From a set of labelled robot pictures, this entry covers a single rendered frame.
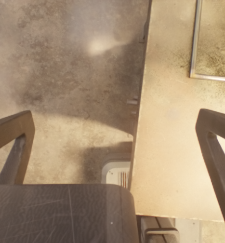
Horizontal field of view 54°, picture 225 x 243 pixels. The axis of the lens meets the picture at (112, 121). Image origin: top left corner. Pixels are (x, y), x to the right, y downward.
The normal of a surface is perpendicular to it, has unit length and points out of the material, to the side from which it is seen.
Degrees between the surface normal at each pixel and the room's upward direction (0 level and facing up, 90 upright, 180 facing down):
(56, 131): 0
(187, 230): 0
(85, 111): 0
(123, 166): 45
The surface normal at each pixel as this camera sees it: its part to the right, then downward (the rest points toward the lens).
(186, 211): 0.02, 0.07
